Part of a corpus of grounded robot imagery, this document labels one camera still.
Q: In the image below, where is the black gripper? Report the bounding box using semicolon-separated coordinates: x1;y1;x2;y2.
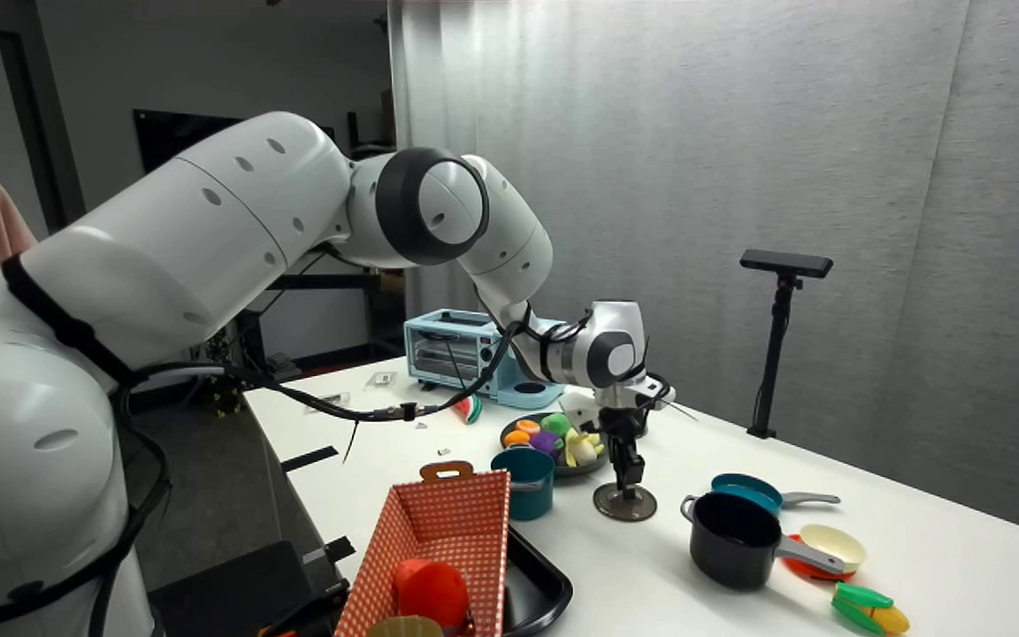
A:
600;406;647;484

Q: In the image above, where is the grey round pot lid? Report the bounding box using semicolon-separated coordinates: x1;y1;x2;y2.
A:
596;484;657;523

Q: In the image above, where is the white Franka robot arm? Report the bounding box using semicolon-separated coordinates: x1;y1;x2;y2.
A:
0;110;656;637

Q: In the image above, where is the teal toy pot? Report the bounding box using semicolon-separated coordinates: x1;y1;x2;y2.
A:
492;445;555;522

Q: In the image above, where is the black toy pot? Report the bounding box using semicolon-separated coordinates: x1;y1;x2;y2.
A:
680;491;784;591

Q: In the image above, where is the dark plate of toy food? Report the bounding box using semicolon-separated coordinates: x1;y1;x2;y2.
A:
501;410;608;478

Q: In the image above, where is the teal toy frying pan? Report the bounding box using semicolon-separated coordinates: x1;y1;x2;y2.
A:
711;475;841;513

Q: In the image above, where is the black baking tray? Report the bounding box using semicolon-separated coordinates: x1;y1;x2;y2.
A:
502;532;575;637

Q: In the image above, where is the orange checkered basket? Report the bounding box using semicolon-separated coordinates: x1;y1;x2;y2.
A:
334;460;510;637

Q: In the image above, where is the light blue toy toaster oven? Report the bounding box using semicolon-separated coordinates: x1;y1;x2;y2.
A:
404;308;563;410

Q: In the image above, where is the cream bowl on red saucer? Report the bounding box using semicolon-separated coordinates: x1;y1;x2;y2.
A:
785;523;867;583

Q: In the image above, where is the red toy tomato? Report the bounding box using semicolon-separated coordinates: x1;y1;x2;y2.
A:
393;559;470;631

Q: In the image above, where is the green yellow toy corn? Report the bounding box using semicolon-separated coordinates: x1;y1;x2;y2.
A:
831;583;909;637

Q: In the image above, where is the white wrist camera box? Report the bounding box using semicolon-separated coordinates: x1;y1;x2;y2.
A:
627;372;676;410

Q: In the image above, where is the black camera on stand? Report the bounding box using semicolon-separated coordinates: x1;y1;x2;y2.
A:
739;248;831;439

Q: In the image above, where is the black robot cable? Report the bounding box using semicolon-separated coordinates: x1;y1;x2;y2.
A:
0;294;558;637

